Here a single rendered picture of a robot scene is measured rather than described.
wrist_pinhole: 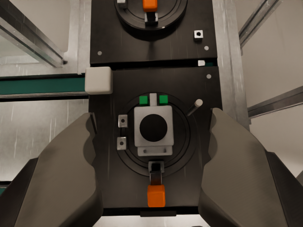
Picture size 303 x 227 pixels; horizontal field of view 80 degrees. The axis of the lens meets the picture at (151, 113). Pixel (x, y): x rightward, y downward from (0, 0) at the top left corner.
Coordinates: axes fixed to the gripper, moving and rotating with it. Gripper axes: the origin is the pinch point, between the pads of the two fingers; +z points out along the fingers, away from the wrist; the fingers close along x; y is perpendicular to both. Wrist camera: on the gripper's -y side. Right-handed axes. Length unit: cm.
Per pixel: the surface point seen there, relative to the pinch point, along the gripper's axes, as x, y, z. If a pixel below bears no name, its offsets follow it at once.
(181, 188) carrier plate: 3.8, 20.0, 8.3
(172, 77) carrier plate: 3.4, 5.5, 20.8
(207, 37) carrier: 10.3, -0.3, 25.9
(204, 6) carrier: 10.2, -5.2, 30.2
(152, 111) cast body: -0.1, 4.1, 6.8
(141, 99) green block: -1.8, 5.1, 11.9
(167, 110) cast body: 1.5, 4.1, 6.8
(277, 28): 31, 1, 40
